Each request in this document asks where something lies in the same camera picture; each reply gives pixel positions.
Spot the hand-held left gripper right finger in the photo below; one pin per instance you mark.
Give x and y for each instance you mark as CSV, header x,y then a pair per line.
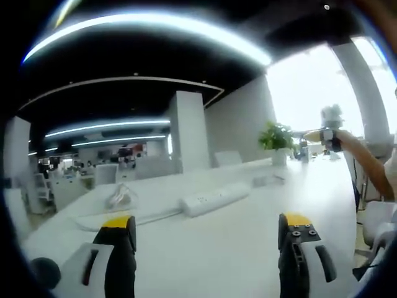
x,y
293,273

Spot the dark desk gadget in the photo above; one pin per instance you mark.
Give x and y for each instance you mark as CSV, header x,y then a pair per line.
x,y
302,150

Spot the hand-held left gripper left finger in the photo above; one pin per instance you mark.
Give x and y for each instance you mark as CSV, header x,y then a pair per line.
x,y
119,270

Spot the green potted plant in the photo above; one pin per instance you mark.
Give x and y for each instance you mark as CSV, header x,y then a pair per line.
x,y
276,138

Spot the white office chair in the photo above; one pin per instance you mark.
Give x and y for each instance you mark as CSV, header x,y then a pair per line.
x,y
41,191
378,223
105,174

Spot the white desk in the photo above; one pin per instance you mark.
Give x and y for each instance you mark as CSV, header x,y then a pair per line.
x,y
211,248

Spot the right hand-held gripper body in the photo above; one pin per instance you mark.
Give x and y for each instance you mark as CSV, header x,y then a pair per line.
x,y
332,121

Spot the curved ceiling light strip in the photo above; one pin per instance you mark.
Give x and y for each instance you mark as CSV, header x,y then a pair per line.
x,y
139,25

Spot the white chair back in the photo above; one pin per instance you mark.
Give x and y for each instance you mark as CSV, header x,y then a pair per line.
x,y
228,157

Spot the white power strip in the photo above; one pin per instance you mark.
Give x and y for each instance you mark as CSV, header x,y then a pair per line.
x,y
214,197

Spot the dark round object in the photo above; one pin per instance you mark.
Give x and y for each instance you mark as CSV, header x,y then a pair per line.
x,y
46,273

